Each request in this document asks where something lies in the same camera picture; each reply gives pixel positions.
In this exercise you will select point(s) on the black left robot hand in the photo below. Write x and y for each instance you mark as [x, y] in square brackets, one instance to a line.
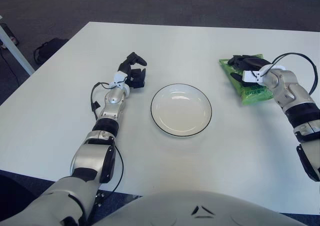
[130, 74]

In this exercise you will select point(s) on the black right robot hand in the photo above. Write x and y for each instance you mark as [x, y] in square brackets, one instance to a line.
[250, 62]

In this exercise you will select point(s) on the green snack bag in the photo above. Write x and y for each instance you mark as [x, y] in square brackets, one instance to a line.
[250, 96]

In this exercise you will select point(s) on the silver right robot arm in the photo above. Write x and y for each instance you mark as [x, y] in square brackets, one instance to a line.
[287, 86]

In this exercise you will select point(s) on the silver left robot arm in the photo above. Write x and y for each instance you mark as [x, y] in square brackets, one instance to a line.
[112, 101]

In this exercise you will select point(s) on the white plate with black rim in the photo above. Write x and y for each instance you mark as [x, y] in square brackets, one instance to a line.
[180, 111]

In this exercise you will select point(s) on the black bag on floor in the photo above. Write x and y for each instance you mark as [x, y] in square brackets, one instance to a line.
[50, 48]

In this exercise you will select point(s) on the white table leg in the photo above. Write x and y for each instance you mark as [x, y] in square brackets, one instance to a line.
[15, 48]

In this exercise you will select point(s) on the black floor device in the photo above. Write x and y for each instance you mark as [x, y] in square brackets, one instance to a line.
[11, 33]

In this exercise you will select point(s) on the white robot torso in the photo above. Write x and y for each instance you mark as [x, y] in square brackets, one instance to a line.
[175, 211]

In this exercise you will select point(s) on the metal bracket with screws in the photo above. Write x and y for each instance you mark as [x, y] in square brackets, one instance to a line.
[99, 198]

